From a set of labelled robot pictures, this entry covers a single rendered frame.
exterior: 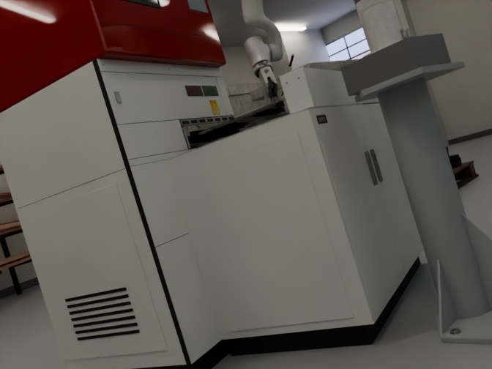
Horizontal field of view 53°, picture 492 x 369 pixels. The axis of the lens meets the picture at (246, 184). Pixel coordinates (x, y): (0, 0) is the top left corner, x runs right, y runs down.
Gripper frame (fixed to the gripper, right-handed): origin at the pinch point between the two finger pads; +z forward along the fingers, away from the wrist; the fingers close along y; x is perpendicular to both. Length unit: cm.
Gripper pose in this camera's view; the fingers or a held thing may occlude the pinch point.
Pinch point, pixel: (275, 102)
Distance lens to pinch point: 206.4
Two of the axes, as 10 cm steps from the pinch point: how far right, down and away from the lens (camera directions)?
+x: -9.5, 2.9, -0.7
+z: 3.0, 8.9, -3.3
